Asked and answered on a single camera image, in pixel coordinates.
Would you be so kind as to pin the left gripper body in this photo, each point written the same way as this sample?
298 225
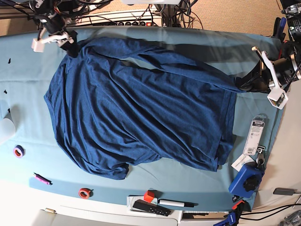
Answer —
281 74

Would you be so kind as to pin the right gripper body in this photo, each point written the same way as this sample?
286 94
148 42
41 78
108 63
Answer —
38 43

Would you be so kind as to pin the dark blue t-shirt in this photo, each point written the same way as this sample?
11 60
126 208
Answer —
124 102

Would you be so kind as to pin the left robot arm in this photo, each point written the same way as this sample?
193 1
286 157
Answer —
291 39

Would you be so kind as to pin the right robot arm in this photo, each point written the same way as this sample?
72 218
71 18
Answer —
53 28

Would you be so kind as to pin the white blister pack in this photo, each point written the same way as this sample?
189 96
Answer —
254 135

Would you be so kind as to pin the power strip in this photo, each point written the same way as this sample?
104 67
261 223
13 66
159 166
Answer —
129 23

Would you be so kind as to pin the white paper card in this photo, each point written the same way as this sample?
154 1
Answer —
241 161

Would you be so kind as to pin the metal keys carabiner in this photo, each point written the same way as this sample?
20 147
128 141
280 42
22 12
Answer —
260 156

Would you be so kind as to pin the white paper roll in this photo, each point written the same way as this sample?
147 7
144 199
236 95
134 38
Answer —
7 128

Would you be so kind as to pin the blue box with knob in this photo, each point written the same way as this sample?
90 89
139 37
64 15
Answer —
247 181

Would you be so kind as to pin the purple tape roll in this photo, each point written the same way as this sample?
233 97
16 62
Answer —
18 151

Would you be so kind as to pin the grey adapter box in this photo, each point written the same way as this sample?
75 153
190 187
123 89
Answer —
284 191

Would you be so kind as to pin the blue orange clamp bottom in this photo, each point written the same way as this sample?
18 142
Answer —
233 217

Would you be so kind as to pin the pink pen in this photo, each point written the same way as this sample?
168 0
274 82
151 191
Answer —
42 179

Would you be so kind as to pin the red tape roll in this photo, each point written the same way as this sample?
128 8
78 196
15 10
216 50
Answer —
85 193

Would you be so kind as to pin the white black marker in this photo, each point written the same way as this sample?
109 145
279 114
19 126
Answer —
176 203

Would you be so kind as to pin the orange red cube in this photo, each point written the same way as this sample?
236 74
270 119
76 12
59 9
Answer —
149 196

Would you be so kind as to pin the black remote control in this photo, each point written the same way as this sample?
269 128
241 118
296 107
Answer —
151 208

